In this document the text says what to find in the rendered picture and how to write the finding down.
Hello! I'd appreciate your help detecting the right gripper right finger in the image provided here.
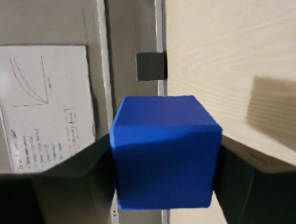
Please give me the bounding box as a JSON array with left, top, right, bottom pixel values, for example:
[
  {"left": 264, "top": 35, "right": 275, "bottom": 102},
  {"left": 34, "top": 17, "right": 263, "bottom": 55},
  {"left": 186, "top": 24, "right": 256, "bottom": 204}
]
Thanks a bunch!
[{"left": 213, "top": 134, "right": 296, "bottom": 224}]

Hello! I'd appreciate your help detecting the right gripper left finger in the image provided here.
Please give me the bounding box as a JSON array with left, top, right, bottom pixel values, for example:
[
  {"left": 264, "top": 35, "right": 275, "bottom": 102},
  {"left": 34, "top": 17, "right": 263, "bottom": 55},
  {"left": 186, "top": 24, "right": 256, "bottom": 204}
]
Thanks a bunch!
[{"left": 0, "top": 133, "right": 116, "bottom": 224}]

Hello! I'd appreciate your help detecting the blue cube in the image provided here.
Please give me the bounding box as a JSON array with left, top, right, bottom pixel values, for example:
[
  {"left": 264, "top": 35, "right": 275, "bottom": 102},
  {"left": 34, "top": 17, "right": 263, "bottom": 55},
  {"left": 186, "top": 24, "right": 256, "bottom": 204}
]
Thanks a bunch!
[{"left": 109, "top": 95, "right": 223, "bottom": 210}]

